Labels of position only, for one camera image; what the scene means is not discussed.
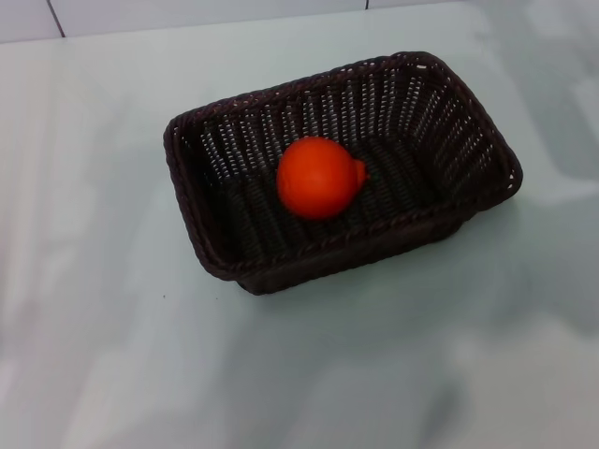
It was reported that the orange pear-shaped toy fruit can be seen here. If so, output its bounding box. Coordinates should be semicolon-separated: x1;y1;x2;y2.
275;136;371;221

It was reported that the dark brown woven rectangular basket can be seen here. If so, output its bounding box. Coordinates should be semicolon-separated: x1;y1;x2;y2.
162;51;523;297

